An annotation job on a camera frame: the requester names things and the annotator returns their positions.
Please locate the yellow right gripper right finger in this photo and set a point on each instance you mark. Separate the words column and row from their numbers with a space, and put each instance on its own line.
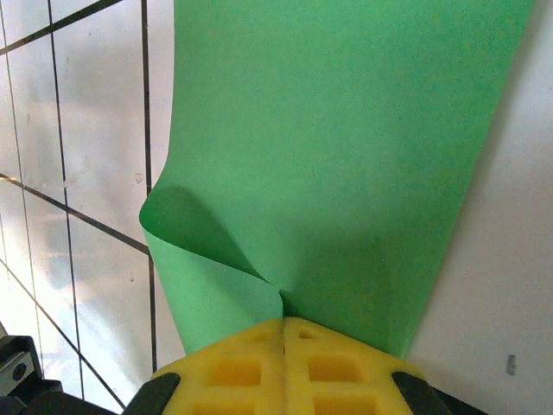
column 341, row 372

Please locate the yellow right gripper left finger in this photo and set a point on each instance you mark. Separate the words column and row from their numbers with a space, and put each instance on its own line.
column 233, row 372

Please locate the green square paper sheet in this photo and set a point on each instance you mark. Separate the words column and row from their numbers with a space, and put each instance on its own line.
column 345, row 151

